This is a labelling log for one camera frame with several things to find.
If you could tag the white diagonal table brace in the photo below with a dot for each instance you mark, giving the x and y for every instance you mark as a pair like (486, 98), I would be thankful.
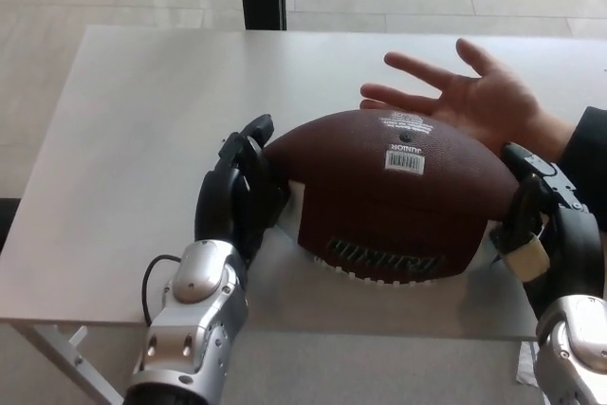
(71, 357)

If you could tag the person's bare hand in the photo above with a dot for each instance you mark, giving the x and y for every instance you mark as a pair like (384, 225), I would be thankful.
(498, 106)

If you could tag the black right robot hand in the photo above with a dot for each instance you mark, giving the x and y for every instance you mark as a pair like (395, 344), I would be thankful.
(574, 248)

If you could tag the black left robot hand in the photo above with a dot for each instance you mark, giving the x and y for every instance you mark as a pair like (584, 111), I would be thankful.
(227, 206)

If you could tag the white crumpled paper scrap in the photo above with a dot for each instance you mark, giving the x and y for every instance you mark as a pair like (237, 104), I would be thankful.
(525, 362)

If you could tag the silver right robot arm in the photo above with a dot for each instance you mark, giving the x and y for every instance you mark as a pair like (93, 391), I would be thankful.
(574, 348)

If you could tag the brown junior football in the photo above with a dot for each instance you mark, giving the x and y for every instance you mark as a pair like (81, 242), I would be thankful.
(379, 206)

